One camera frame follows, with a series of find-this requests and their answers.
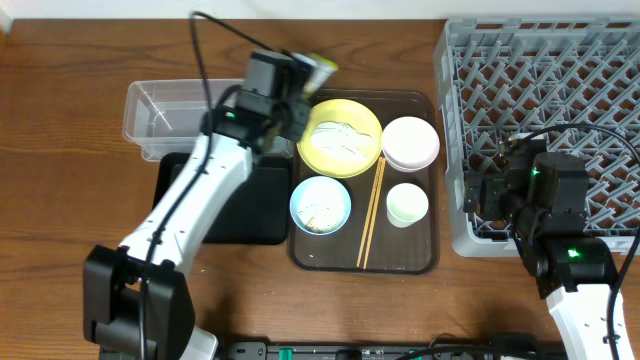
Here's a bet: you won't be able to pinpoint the white tissue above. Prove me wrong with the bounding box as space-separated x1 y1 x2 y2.
310 122 373 162

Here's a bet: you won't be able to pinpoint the yellow green snack wrapper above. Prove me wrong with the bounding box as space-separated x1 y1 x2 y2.
293 53 339 99

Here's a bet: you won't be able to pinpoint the pale green cup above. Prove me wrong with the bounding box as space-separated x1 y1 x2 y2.
386 183 429 228

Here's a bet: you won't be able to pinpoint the pink bowl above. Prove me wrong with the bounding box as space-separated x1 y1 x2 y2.
381 116 440 172

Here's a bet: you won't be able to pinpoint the light blue bowl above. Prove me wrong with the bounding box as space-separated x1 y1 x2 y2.
289 176 352 236

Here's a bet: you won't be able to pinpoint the rice food scraps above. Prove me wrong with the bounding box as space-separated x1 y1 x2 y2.
295 192 345 234

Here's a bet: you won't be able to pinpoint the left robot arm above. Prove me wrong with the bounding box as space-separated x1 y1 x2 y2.
83 50 321 359

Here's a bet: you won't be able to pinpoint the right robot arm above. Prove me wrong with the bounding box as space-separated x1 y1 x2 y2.
463 151 634 359

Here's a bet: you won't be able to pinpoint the grey dishwasher rack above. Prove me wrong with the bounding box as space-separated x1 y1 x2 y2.
434 17 639 257

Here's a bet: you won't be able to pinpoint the yellow plate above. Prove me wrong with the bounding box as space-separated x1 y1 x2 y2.
296 99 382 178

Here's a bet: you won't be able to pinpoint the black tray bin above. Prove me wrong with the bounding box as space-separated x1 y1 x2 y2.
152 152 294 246

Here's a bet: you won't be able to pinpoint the brown plastic serving tray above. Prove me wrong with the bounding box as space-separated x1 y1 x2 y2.
287 89 440 275

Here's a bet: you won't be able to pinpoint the clear plastic bin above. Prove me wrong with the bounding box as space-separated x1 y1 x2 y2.
123 79 295 162

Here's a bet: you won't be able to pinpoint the right wooden chopstick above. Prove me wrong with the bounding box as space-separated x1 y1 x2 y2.
362 157 386 270

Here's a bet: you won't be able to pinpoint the wooden chopstick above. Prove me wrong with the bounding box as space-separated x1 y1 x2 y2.
356 157 385 267
362 157 386 270

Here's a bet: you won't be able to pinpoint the left wooden chopstick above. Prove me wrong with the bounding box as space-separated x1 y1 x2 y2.
356 157 385 267

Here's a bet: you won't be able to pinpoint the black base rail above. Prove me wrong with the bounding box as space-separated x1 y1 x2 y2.
219 340 569 360

